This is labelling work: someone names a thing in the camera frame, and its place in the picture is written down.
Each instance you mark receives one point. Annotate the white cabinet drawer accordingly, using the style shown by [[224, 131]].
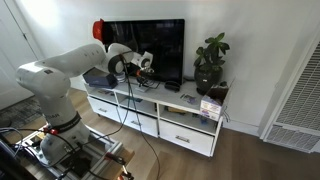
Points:
[[138, 122], [185, 138], [103, 109]]

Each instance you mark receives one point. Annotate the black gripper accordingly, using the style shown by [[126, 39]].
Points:
[[145, 74]]

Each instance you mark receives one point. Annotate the green plant in black pot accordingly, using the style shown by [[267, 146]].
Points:
[[208, 78]]

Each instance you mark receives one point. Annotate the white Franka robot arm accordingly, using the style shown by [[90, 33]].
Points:
[[66, 63]]

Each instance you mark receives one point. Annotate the clear plastic container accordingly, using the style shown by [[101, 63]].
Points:
[[121, 77]]

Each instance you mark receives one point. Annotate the white door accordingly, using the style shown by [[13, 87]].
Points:
[[13, 50]]

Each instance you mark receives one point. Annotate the grey patterned rug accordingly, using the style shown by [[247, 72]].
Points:
[[20, 111]]

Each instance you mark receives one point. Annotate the grey open cardboard box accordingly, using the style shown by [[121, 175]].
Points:
[[100, 80]]

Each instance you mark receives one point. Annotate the cardboard box with purple label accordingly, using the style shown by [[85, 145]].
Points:
[[211, 106]]

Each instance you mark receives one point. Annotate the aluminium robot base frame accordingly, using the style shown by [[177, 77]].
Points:
[[100, 153]]

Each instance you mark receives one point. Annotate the small purple white packet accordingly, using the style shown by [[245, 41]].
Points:
[[188, 98]]

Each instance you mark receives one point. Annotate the red black clamp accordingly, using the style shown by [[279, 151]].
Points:
[[118, 163]]

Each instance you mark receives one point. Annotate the white television cabinet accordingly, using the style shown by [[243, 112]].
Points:
[[166, 96]]

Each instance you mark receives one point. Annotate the black flat screen television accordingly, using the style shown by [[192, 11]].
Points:
[[166, 46]]

